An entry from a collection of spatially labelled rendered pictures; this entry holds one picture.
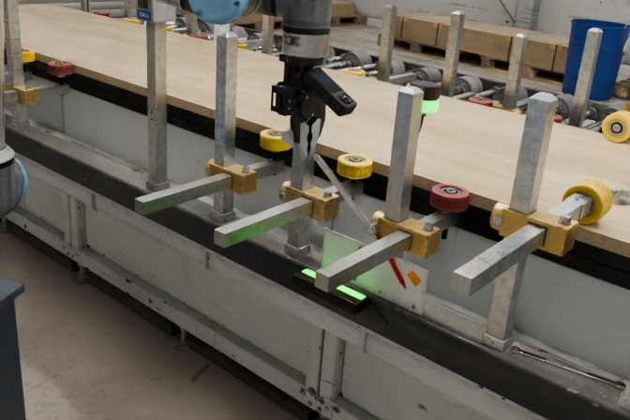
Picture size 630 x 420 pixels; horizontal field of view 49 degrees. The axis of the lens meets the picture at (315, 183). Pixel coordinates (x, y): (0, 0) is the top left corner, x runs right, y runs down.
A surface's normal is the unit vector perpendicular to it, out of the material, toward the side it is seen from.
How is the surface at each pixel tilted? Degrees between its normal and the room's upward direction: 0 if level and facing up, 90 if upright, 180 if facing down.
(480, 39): 90
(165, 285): 90
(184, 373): 0
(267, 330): 90
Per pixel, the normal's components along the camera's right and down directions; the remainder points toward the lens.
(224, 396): 0.07, -0.93
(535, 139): -0.65, 0.23
